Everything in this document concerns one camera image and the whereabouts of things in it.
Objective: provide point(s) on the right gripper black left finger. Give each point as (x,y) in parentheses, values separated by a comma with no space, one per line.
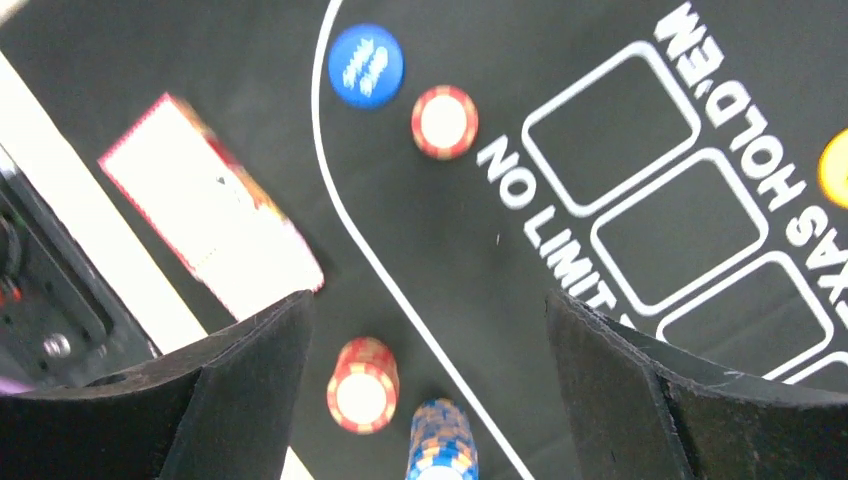
(219,408)

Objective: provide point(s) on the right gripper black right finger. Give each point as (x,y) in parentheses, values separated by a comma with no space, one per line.
(640,408)

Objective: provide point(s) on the red poker chip stack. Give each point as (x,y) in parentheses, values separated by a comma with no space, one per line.
(363,391)

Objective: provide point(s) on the blue poker chip stack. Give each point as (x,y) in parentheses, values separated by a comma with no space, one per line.
(442,446)

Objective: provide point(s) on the orange big blind button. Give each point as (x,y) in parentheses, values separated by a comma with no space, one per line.
(832,171)

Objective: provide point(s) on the blue small blind button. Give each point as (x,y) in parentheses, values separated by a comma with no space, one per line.
(366,66)

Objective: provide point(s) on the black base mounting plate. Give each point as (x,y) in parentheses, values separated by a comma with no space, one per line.
(61,323)

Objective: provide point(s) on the red playing card box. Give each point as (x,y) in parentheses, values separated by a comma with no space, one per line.
(220,223)

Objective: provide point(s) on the black poker table mat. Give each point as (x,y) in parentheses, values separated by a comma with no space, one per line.
(653,159)

